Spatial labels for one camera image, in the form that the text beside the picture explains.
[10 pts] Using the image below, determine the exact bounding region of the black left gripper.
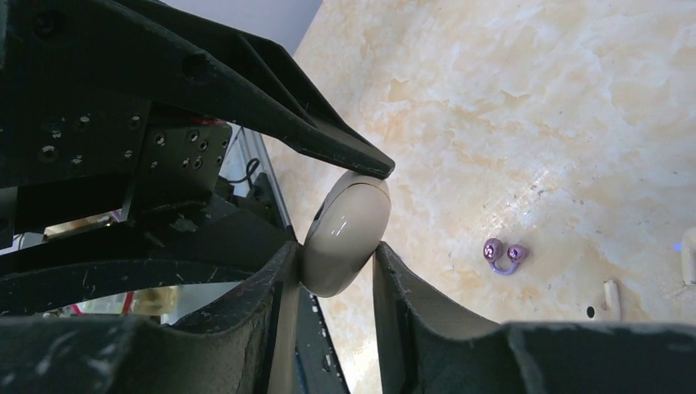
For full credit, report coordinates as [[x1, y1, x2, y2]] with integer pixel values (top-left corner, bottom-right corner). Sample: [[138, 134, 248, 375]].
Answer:
[[0, 0, 396, 317]]

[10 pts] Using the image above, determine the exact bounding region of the aluminium frame rail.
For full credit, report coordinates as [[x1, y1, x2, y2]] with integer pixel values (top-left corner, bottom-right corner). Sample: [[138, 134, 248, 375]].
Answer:
[[221, 126, 350, 393]]

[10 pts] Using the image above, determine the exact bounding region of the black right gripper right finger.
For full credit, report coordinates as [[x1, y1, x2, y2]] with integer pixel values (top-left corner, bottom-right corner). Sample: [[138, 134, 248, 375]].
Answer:
[[373, 242, 695, 393]]

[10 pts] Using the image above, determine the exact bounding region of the cream earbud with stem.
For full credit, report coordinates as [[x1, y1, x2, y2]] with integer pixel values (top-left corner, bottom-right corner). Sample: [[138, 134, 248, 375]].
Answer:
[[586, 280, 622, 322]]

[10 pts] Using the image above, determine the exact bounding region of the cream earbud charging case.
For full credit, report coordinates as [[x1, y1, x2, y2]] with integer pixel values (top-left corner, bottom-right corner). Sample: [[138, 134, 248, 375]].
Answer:
[[300, 171, 392, 298]]

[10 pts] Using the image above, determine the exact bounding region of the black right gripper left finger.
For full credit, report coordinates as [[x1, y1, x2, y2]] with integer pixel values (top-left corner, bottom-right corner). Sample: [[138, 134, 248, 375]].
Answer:
[[1, 242, 300, 393]]

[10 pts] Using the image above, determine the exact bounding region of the purple clip earbud near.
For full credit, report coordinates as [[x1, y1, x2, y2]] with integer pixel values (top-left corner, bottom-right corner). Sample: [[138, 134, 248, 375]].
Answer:
[[482, 238, 529, 276]]

